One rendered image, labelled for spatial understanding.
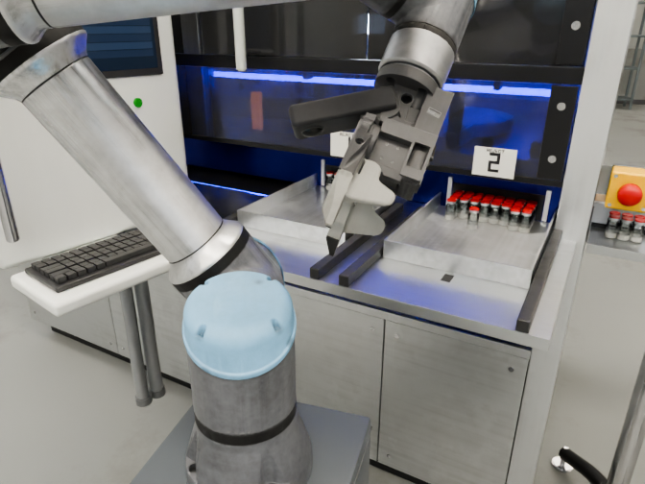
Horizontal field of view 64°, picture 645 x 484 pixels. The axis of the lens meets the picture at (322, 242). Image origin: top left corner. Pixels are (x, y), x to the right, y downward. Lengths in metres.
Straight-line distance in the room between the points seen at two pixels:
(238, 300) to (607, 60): 0.79
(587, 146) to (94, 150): 0.85
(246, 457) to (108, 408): 1.53
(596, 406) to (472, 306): 1.41
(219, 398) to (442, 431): 1.01
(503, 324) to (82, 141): 0.60
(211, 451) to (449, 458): 1.01
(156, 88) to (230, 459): 0.98
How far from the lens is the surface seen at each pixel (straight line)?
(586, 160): 1.11
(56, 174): 1.27
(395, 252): 0.96
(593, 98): 1.09
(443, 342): 1.32
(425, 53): 0.58
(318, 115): 0.56
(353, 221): 0.60
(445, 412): 1.44
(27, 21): 0.49
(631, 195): 1.08
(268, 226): 1.08
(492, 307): 0.84
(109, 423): 2.04
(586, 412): 2.16
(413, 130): 0.54
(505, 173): 1.13
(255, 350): 0.52
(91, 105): 0.61
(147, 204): 0.61
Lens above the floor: 1.28
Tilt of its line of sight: 23 degrees down
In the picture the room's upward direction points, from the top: straight up
